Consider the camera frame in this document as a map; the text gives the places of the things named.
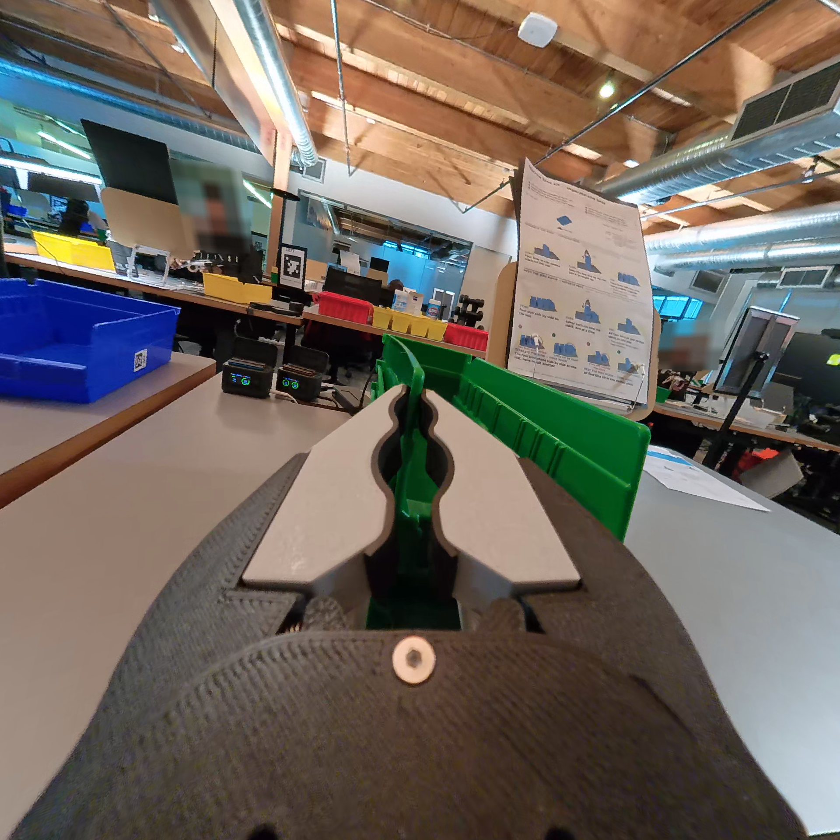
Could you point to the red plastic bin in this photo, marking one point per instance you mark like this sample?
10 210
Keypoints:
467 338
344 308

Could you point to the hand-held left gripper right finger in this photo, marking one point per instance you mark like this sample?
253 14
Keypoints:
505 518

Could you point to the white ceiling access point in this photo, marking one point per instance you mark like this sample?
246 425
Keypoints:
538 29

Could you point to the blue plastic bin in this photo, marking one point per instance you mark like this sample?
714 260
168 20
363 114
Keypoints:
65 367

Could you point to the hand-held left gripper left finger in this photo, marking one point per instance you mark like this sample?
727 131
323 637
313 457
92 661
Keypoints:
315 518

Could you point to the silver rectangular duct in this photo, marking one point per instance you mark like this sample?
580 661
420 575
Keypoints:
229 72

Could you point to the green plastic bin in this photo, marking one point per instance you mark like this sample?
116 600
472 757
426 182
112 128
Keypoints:
558 453

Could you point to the silver duct with vent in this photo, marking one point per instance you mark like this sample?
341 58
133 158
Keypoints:
754 151

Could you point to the black dumbbell rack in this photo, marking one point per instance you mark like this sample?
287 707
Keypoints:
470 313

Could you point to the computer monitor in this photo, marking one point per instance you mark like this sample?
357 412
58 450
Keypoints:
810 374
754 348

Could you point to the grey desk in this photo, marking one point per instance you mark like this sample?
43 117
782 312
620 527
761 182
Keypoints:
131 525
65 426

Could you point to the small yellow bin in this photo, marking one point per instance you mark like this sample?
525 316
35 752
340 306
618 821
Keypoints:
438 328
382 318
420 325
401 321

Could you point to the silver spiral duct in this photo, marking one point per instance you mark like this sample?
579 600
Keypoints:
282 79
754 236

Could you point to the white and blue paper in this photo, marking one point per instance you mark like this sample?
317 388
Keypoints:
695 479

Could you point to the yellow plastic bin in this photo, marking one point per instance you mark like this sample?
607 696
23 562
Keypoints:
72 253
236 290

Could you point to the white sheet with blue pictures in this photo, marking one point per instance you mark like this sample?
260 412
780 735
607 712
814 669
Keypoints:
577 282

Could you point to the black and white tag sign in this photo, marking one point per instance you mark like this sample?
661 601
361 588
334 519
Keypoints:
293 266

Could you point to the black sheet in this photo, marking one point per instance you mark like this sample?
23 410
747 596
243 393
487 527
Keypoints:
128 161

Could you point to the round ceiling light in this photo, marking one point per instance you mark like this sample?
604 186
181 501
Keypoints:
607 90

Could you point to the black charging case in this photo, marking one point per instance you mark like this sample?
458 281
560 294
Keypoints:
248 377
302 379

